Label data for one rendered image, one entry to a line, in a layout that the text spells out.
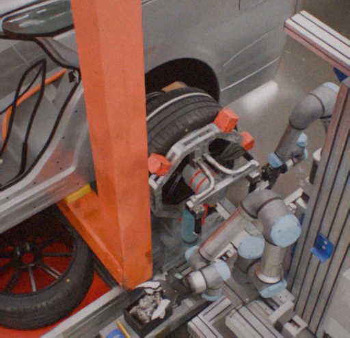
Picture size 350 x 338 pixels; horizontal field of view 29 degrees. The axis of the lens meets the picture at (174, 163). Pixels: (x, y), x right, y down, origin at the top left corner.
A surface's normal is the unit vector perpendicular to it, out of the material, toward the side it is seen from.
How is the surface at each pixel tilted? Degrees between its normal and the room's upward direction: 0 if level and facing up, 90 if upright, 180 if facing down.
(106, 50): 90
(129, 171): 90
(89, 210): 0
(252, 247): 7
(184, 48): 90
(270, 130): 0
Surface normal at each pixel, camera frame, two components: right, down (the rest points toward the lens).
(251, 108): 0.00, -0.62
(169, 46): 0.61, 0.62
